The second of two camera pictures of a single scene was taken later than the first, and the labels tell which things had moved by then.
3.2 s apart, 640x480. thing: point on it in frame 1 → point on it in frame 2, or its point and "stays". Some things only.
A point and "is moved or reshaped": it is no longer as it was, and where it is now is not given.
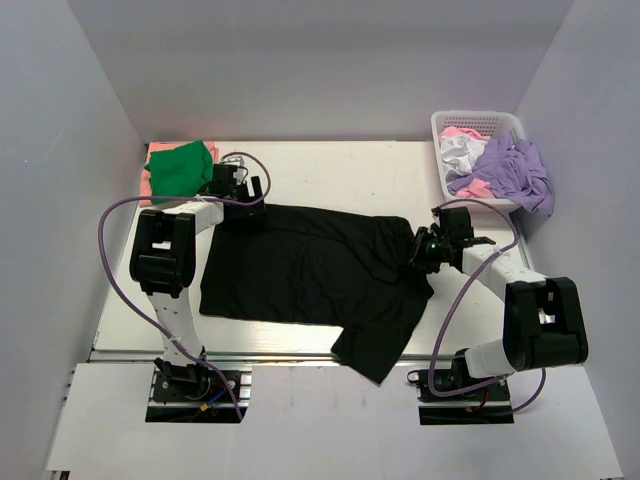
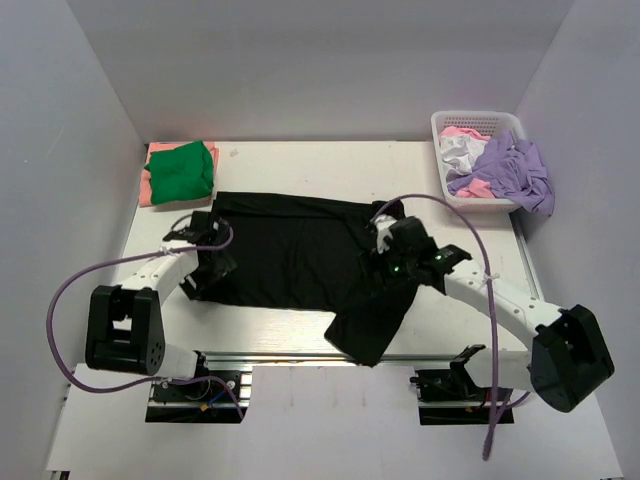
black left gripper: [242, 186] → [223, 265]
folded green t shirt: [180, 172] stays
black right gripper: [418, 257] → [378, 261]
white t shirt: [459, 153] stays
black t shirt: [355, 272] is moved or reshaped
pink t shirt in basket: [477, 189] stays
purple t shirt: [515, 172] stays
